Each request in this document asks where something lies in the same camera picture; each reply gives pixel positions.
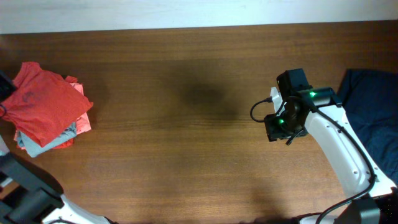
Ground orange printed t-shirt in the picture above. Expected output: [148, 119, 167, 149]
[1, 62, 93, 146]

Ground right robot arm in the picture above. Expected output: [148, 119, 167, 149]
[262, 68, 397, 223]

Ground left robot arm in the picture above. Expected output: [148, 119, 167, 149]
[1, 63, 112, 223]

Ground folded grey shirt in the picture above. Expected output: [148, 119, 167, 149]
[19, 123, 77, 157]

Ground folded pink shirt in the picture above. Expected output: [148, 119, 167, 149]
[14, 83, 91, 150]

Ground navy blue garment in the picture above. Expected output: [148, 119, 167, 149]
[338, 69, 397, 183]

